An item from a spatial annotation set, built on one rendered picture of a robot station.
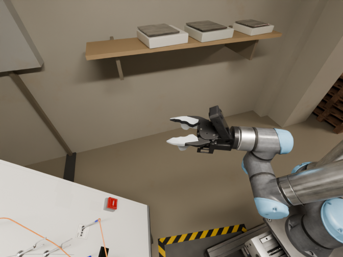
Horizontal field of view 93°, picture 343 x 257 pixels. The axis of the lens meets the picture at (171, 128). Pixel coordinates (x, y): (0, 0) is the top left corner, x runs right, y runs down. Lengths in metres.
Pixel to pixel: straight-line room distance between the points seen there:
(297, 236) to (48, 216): 0.93
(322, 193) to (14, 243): 0.85
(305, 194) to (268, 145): 0.14
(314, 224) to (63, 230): 0.89
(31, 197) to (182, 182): 1.67
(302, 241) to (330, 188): 0.39
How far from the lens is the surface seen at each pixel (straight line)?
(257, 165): 0.59
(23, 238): 0.77
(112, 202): 0.92
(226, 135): 0.50
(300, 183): 0.53
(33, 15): 1.93
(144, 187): 2.17
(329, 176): 0.52
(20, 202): 0.79
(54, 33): 1.93
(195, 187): 2.16
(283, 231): 0.92
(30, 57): 1.91
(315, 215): 0.79
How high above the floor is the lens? 1.93
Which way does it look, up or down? 44 degrees down
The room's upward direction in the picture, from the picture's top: straight up
